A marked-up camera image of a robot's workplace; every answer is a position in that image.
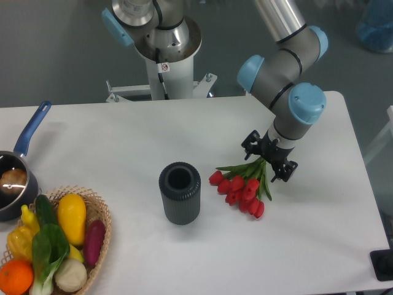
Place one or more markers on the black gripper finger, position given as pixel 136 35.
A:
pixel 252 144
pixel 283 169

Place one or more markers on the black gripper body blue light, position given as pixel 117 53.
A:
pixel 272 153

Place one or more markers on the red tulip bouquet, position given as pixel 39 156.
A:
pixel 244 185

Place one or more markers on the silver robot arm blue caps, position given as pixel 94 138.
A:
pixel 272 81

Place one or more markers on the dark grey ribbed vase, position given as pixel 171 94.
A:
pixel 180 188

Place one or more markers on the black device at table edge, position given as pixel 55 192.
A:
pixel 382 264

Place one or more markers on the blue translucent container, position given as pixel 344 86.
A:
pixel 374 29

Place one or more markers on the woven wicker basket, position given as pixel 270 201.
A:
pixel 96 209

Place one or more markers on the purple eggplant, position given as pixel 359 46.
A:
pixel 94 239

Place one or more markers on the yellow squash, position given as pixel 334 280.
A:
pixel 72 217

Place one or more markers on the dark green cucumber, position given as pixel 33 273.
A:
pixel 44 211

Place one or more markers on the green bok choy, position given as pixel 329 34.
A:
pixel 50 248

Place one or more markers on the bread roll in pan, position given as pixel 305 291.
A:
pixel 13 181

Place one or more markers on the yellow bell pepper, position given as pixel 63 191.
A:
pixel 20 242

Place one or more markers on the orange fruit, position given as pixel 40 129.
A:
pixel 16 277

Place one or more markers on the white frame at right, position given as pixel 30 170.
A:
pixel 380 140

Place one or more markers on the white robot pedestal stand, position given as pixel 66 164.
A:
pixel 169 57

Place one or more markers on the blue handled saucepan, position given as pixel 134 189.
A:
pixel 11 204

